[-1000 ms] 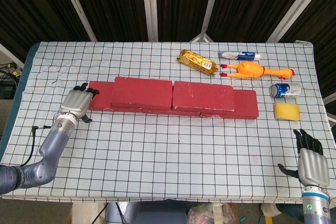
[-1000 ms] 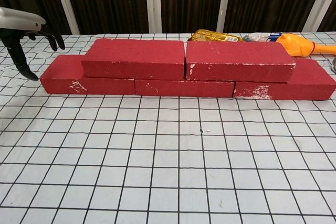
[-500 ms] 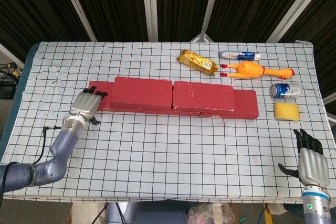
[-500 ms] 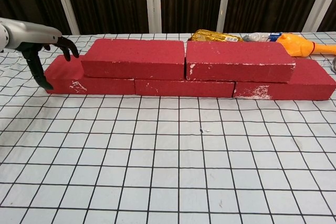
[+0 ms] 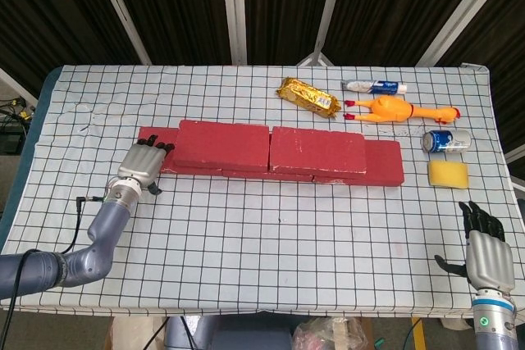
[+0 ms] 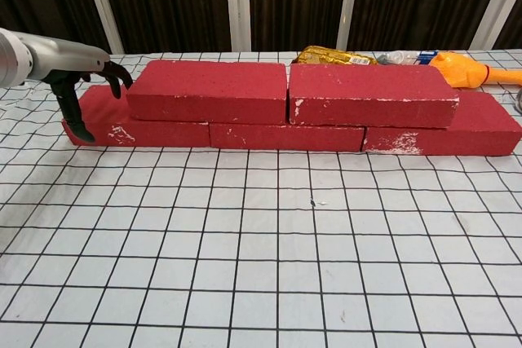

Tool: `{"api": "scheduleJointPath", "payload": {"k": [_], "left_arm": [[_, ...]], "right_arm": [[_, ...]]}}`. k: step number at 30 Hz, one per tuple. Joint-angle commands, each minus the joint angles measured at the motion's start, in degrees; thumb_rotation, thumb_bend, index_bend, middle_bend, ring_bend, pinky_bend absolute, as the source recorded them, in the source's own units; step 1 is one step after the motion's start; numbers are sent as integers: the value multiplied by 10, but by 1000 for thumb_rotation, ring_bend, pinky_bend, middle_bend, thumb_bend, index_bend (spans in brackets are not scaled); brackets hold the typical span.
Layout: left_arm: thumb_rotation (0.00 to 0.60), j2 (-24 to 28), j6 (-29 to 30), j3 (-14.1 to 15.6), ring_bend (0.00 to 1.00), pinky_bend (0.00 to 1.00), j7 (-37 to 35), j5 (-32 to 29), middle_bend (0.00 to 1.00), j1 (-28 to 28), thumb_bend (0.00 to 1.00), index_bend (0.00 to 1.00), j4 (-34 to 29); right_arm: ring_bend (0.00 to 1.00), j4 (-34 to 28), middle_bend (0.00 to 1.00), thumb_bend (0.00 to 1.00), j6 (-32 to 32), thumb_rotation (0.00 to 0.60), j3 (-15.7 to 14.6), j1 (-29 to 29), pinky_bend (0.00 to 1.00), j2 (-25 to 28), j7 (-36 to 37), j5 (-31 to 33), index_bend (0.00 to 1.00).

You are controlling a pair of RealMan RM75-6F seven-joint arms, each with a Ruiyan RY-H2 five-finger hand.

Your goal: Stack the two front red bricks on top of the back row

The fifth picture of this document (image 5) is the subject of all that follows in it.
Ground white metal frame post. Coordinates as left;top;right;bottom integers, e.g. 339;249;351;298
89;0;153;66
220;0;248;66
295;0;349;67
416;0;509;67

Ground blue white soda can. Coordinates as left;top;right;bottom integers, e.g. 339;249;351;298
422;129;473;155

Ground white sack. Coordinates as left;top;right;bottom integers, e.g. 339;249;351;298
104;316;165;350

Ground red brick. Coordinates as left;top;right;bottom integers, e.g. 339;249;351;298
221;166;315;184
137;126;225;177
171;119;272;174
312;139;404;187
268;125;368;175

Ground clear plastic bag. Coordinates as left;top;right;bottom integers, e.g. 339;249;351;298
291;316;369;350

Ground black equipment with cables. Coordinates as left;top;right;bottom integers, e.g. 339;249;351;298
0;95;36;155

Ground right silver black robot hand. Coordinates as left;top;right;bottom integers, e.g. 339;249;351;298
434;201;516;292

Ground white blue toothpaste tube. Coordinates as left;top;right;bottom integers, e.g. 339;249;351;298
340;79;409;95

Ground white metal frame bar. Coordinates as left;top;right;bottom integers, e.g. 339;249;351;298
0;66;40;108

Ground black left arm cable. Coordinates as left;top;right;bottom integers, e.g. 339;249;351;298
0;195;106;350

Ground white black checkered tablecloth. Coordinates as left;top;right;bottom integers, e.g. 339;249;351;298
0;64;525;319

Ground yellow rubber chicken toy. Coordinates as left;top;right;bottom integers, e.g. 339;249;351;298
343;95;462;125

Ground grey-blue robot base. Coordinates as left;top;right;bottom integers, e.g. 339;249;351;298
163;313;294;350

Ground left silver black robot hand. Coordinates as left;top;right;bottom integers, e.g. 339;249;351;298
117;134;176;195

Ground yellow sponge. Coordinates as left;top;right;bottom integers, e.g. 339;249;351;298
427;161;469;189

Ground gold foil biscuit packet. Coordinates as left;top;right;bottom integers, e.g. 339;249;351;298
279;76;342;119

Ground dark brown curtain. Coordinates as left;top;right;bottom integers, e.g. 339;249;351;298
0;0;525;154

